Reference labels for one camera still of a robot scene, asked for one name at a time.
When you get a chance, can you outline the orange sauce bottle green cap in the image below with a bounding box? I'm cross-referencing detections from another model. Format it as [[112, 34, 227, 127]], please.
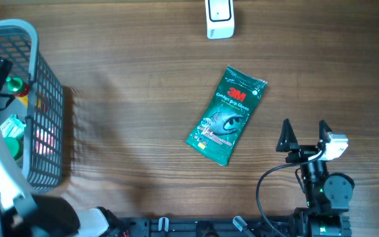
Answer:
[[6, 77, 30, 107]]

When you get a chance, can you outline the white barcode scanner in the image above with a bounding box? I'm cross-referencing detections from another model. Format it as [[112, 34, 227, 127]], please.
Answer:
[[205, 0, 235, 40]]

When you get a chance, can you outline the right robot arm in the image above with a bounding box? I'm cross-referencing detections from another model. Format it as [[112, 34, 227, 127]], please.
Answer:
[[276, 119, 355, 237]]

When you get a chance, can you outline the mint toilet tissue packet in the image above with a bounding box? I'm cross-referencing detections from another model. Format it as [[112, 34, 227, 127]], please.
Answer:
[[0, 114, 26, 140]]

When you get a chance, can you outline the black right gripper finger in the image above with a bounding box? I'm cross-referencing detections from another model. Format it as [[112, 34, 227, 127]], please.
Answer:
[[276, 118, 298, 152], [319, 120, 332, 144]]

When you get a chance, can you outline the green lid white jar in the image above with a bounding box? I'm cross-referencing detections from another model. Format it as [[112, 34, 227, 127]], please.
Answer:
[[4, 137, 24, 161]]

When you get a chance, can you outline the grey plastic mesh basket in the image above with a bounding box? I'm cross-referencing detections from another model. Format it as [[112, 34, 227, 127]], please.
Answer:
[[0, 19, 64, 193]]

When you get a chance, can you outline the green 3M gloves packet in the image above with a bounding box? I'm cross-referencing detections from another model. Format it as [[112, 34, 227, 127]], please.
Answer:
[[186, 66, 267, 166]]

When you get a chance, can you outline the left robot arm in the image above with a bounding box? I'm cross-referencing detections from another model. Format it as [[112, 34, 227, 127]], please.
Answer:
[[0, 58, 109, 236]]

